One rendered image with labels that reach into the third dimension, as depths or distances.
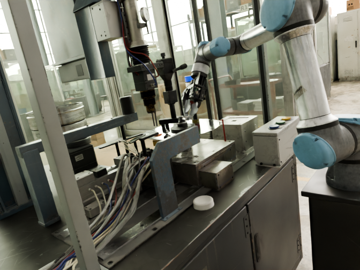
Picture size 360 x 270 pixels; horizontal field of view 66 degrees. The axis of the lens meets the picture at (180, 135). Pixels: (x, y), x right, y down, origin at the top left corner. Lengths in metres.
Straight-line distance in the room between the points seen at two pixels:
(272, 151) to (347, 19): 8.35
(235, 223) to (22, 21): 0.85
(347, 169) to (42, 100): 0.88
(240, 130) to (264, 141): 0.20
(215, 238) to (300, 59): 0.60
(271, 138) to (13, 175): 1.06
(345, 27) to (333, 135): 8.57
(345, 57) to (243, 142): 8.18
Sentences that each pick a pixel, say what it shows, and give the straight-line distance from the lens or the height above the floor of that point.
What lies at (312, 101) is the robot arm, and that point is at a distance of 0.88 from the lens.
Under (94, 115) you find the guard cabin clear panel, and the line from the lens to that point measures 2.18.
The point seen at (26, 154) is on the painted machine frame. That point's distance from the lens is 1.05.
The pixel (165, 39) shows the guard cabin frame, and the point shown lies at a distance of 1.80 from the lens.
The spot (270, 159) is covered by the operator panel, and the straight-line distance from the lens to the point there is 1.21.
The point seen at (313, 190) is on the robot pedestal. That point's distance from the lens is 1.02.
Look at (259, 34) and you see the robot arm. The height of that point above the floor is 1.28.
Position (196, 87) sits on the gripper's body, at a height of 1.12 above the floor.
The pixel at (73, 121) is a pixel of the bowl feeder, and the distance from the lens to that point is 1.59.
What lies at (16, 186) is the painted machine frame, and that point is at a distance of 1.34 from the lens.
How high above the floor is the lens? 1.21
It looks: 14 degrees down
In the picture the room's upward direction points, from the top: 10 degrees counter-clockwise
